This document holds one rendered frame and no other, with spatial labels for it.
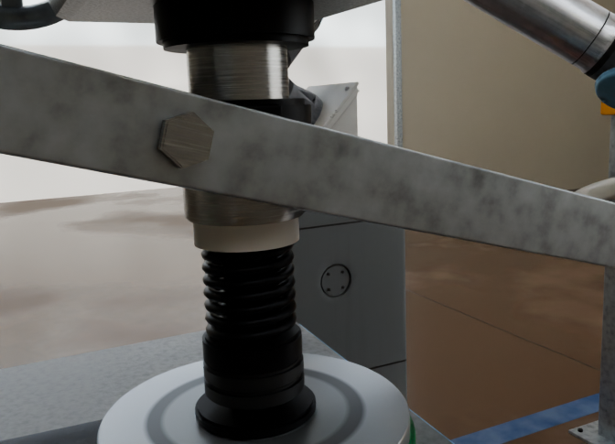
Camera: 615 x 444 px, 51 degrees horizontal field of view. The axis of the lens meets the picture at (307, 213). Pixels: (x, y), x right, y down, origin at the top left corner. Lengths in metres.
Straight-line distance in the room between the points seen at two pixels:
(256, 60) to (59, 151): 0.13
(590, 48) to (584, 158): 7.07
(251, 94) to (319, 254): 1.08
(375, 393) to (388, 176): 0.17
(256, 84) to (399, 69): 5.90
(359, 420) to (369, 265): 1.09
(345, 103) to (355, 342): 0.56
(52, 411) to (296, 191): 0.30
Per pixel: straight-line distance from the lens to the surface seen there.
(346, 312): 1.52
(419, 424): 0.51
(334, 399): 0.48
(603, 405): 2.26
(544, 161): 7.60
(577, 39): 1.00
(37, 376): 0.65
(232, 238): 0.40
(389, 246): 1.54
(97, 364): 0.66
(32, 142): 0.34
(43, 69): 0.34
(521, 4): 0.99
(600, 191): 0.97
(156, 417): 0.48
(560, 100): 7.73
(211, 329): 0.43
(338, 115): 1.50
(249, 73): 0.39
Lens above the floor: 1.06
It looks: 10 degrees down
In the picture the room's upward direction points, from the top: 2 degrees counter-clockwise
